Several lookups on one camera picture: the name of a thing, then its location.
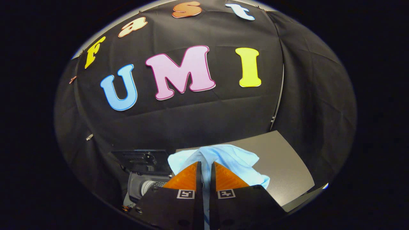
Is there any dark grey washing machine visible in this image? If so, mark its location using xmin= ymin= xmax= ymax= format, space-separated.
xmin=110 ymin=149 xmax=174 ymax=212

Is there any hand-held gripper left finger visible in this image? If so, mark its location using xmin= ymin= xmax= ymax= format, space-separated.
xmin=129 ymin=161 xmax=204 ymax=230

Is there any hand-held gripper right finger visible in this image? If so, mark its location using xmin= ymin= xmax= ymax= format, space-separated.
xmin=209 ymin=161 xmax=288 ymax=230

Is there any black backdrop cloth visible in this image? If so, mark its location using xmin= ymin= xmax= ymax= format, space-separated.
xmin=54 ymin=0 xmax=357 ymax=208

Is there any light blue shirt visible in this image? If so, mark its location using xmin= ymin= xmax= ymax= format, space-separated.
xmin=168 ymin=144 xmax=270 ymax=230

